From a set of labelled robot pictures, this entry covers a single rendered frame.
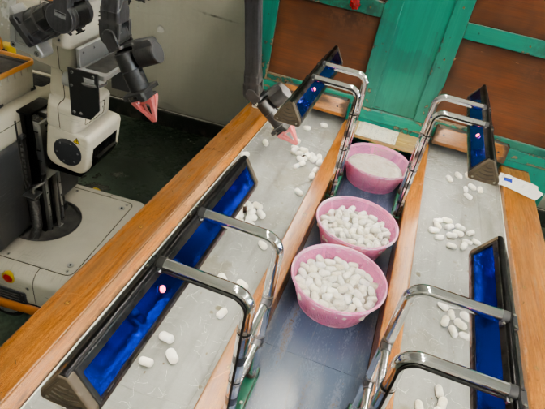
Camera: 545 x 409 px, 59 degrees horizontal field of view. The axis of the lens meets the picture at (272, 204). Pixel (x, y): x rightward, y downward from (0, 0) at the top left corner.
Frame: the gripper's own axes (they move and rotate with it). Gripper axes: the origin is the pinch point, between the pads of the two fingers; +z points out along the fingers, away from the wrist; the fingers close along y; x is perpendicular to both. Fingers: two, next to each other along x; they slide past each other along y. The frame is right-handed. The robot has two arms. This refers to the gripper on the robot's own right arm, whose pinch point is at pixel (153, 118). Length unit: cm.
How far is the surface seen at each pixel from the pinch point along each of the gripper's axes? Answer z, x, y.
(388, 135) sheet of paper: 52, -54, 77
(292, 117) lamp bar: 11.0, -37.1, 9.1
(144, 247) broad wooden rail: 25.7, 1.3, -26.6
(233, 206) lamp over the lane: 10, -35, -39
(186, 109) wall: 49, 86, 173
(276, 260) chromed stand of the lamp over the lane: 15, -46, -52
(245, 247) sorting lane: 38.7, -19.6, -13.2
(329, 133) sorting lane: 44, -30, 73
